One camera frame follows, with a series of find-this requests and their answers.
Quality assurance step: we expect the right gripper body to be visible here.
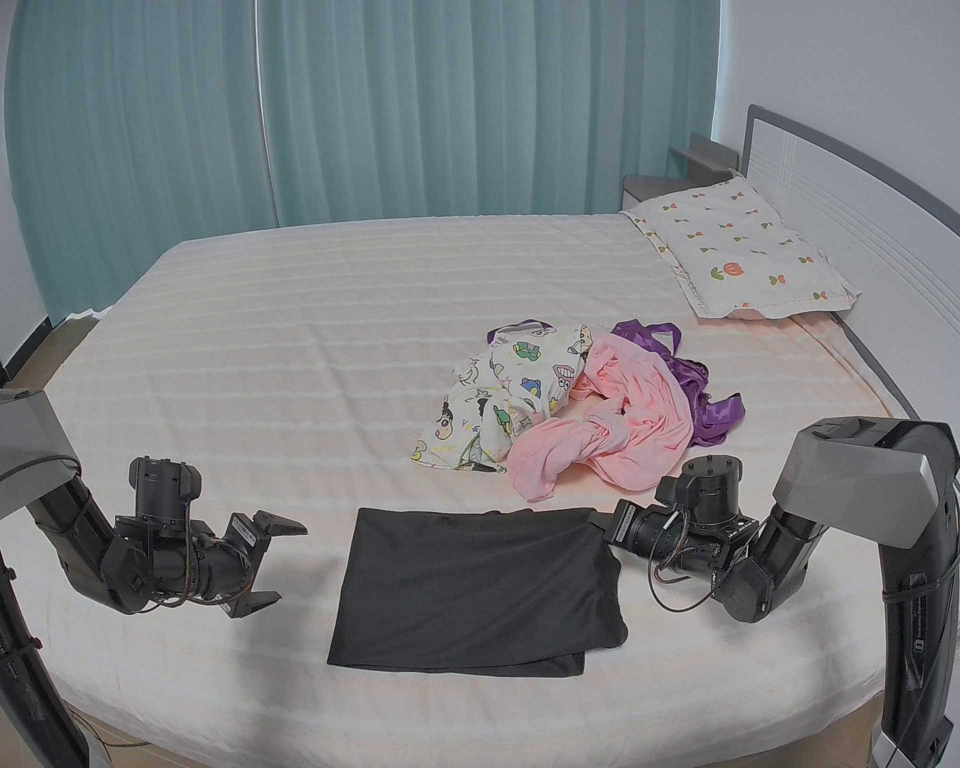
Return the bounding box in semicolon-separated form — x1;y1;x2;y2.
609;501;681;560

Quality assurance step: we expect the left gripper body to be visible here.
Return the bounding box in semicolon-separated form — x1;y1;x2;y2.
189;512;268;621

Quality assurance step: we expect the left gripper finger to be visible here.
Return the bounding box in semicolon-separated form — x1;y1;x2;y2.
223;590;284;621
252;509;309;539

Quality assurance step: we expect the black T-shirt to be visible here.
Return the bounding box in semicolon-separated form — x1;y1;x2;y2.
326;506;627;678

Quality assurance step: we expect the bed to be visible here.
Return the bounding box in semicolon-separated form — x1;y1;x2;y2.
0;103;960;759

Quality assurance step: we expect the pink garment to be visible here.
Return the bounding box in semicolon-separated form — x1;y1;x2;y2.
506;332;695;502

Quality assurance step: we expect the purple garment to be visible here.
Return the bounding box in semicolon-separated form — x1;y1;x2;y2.
611;320;747;451

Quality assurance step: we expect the white printed garment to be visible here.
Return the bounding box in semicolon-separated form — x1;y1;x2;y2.
408;321;594;475

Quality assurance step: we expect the white printed pillow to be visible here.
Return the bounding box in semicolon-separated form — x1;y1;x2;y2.
622;171;862;320

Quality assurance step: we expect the grey bedside table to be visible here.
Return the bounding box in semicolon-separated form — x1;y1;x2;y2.
621;133;744;211

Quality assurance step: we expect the blue-green curtain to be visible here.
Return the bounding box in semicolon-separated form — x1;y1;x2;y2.
255;0;717;226
3;0;282;327

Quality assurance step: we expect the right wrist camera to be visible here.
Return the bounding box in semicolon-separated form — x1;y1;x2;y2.
654;474;695;513

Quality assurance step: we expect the black cable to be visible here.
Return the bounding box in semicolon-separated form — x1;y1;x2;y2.
648;558;725;614

